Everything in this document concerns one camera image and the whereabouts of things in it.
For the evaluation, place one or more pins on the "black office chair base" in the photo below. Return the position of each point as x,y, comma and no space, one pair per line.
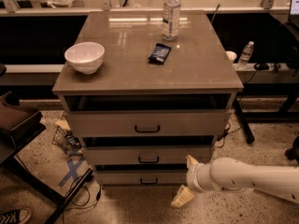
293,152

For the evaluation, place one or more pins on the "grey drawer cabinet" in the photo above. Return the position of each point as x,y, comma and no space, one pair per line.
196,76

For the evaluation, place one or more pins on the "wire basket on floor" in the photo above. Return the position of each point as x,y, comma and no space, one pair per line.
66,142

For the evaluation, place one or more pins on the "white bowl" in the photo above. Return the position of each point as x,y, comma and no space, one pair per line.
85,57

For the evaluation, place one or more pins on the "dark blue snack packet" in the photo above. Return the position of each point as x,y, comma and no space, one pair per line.
159,54

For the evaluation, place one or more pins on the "clear water bottle on cabinet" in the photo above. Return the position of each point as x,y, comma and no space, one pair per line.
171,19

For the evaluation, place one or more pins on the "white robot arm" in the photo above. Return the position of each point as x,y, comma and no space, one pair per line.
228,175

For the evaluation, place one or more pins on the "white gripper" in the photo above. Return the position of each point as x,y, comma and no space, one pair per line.
193,176

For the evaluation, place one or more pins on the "white paper cup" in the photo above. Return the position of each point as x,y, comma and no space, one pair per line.
231,55

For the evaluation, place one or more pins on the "black white sneaker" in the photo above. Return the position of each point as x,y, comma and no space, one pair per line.
18,216

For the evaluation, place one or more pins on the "black table leg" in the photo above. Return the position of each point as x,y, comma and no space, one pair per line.
244,124

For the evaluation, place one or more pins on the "drawer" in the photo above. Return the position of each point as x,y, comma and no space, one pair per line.
161,123
151,177
144,155

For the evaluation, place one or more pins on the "small water bottle on ledge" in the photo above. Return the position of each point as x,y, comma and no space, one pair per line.
245,56

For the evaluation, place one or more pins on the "blue tape cross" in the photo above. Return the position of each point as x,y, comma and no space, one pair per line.
73,165

